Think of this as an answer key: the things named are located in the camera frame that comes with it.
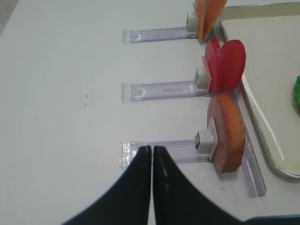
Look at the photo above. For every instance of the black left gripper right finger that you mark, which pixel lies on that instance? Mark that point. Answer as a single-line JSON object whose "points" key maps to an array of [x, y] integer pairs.
{"points": [[177, 201]]}

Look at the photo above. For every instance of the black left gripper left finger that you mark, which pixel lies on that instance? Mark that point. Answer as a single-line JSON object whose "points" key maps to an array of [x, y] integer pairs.
{"points": [[127, 202]]}

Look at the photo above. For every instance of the green lettuce leaf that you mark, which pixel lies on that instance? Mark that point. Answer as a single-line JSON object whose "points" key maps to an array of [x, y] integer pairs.
{"points": [[296, 90]]}

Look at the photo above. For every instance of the dark robot base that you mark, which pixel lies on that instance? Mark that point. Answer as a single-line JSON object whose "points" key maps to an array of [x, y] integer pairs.
{"points": [[274, 220]]}

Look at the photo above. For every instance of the clear tomato pusher track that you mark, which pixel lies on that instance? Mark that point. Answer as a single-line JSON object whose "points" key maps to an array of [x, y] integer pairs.
{"points": [[136, 92]]}

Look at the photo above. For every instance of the white tomato pusher block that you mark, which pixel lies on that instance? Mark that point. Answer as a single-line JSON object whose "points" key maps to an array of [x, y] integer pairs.
{"points": [[202, 79]]}

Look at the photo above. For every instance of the outer red tomato slice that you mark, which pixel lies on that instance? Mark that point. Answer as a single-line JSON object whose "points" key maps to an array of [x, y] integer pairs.
{"points": [[213, 60]]}

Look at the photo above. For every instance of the red tomato slice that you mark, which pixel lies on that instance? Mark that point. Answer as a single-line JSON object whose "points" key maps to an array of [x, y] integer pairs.
{"points": [[233, 60], [213, 60]]}

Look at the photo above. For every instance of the inner red tomato slice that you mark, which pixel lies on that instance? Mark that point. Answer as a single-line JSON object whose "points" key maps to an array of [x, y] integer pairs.
{"points": [[233, 60]]}

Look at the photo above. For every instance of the clear cheese pusher track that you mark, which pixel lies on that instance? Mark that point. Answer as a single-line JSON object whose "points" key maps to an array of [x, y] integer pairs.
{"points": [[139, 36]]}

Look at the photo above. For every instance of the white cheese pusher block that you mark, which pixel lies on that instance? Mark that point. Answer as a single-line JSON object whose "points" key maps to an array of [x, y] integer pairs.
{"points": [[192, 22]]}

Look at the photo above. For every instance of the inner orange cheese slice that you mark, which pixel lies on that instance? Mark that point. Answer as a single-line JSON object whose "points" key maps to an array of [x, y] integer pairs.
{"points": [[213, 10]]}

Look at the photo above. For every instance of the orange cheese slice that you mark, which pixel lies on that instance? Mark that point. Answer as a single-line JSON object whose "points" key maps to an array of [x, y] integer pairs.
{"points": [[213, 10], [200, 8]]}

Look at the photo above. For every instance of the outer orange cheese slice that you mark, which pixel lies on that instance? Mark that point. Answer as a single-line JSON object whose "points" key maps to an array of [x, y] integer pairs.
{"points": [[200, 8]]}

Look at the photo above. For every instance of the clear left bun pusher track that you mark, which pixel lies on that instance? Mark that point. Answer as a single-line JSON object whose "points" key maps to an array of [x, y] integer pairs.
{"points": [[183, 151]]}

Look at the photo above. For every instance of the white bun pusher block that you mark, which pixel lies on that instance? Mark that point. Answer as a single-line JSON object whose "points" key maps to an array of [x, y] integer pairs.
{"points": [[206, 142]]}

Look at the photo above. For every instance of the upright bun slice left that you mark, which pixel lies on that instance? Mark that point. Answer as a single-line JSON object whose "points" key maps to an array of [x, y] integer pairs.
{"points": [[228, 154]]}

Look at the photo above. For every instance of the silver metal tray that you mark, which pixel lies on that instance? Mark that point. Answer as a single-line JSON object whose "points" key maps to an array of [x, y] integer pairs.
{"points": [[271, 36]]}

